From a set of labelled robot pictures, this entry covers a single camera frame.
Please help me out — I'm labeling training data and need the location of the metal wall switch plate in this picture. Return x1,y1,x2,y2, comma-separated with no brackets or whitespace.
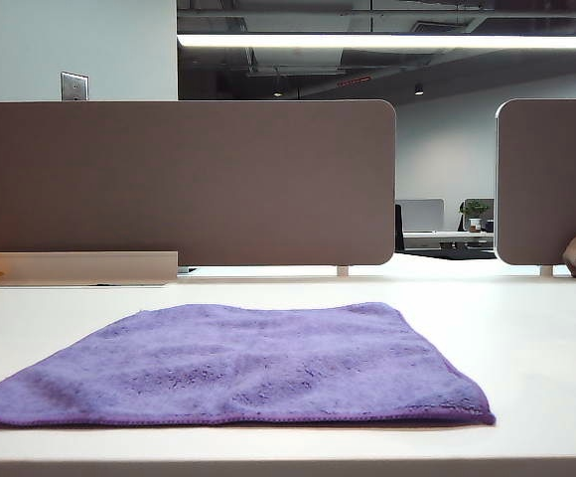
60,72,90,102

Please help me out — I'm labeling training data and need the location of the white background desk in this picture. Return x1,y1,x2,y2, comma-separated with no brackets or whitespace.
402,230,496,250

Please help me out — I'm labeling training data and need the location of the grey background desk divider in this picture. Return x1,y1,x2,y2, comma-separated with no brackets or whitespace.
395,198,446,234

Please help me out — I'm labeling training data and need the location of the wide brown desk divider panel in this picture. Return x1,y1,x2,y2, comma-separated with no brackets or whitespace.
0,99,397,267

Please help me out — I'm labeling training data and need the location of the small green potted plant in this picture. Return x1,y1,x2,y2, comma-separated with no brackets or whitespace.
460,199,491,234

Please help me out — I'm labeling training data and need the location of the long ceiling light strip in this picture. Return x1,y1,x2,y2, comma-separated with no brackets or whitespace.
176,32,576,51

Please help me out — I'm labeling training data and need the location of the narrow brown desk divider panel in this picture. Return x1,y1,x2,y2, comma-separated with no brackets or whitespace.
495,97,576,266

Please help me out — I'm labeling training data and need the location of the purple microfiber cloth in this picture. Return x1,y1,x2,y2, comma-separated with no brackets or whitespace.
0,301,497,428

